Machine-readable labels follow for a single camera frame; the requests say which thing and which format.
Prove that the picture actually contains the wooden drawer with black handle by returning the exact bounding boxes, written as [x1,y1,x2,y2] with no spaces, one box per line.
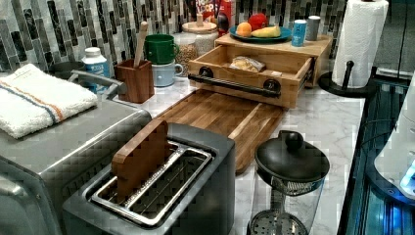
[189,45,314,108]

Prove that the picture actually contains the bagged snack in drawer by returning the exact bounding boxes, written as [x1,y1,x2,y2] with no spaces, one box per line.
[230,56,265,72]

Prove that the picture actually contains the wooden drawer cabinet box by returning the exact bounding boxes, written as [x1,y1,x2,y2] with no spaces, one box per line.
[215,33,333,88]

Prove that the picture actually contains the large wooden cutting board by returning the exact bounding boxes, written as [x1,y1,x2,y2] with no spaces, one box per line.
[157,89,286,174]

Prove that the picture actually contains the light blue mug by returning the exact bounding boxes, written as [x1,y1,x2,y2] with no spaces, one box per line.
[152,62,184,87]

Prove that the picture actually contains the small wooden board in toaster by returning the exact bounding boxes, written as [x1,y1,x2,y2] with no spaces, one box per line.
[112,119,170,203]

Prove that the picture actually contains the brown wooden utensil holder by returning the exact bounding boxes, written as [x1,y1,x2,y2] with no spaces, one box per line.
[115,59,155,104]

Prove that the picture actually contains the glass jar with clear lid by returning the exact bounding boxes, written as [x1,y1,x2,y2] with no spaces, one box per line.
[173,32,198,76]

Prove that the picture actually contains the glass jar with wooden lid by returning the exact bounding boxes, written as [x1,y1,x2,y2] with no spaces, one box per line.
[182,14,218,56]

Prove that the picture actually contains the green mug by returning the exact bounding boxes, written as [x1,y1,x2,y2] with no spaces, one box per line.
[144,34,179,65]

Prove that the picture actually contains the orange fruit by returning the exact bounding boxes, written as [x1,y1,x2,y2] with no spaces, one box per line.
[236,22,252,37]

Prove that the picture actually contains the black lidded glass french press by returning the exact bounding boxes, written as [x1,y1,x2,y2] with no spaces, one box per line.
[247,130,330,235]

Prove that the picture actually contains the red cereal box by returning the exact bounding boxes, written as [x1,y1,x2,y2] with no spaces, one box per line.
[196,0,236,36]

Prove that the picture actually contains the yellow banana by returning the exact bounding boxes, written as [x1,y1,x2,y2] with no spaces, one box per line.
[252,25,281,38]

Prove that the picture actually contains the red apple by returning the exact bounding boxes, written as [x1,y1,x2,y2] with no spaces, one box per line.
[248,13,267,30]

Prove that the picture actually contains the teal plate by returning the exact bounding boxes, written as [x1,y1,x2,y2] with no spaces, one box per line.
[229,26,292,44]

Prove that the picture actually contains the blue can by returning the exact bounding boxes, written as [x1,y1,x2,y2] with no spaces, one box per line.
[292,20,307,47]

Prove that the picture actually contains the black paper towel holder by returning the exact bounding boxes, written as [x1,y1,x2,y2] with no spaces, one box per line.
[318,61,377,98]

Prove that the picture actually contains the white blue-labelled bottle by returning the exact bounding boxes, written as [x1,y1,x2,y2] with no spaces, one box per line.
[82,47,110,94]

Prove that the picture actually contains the grey can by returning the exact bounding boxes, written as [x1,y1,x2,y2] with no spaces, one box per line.
[305,16,321,41]

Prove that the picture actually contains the dark pot behind towel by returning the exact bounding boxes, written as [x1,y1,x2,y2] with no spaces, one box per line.
[48,62,85,80]

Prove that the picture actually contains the white paper towel roll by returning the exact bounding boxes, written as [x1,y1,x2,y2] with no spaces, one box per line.
[332,0,389,88]

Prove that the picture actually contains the silver toaster oven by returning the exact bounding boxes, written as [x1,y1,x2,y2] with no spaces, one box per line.
[1,70,152,235]

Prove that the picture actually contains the white striped folded towel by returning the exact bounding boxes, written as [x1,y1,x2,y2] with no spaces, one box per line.
[0,64,98,139]

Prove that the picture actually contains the wooden utensil handle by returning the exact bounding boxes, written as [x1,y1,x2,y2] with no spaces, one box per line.
[133,21,148,68]

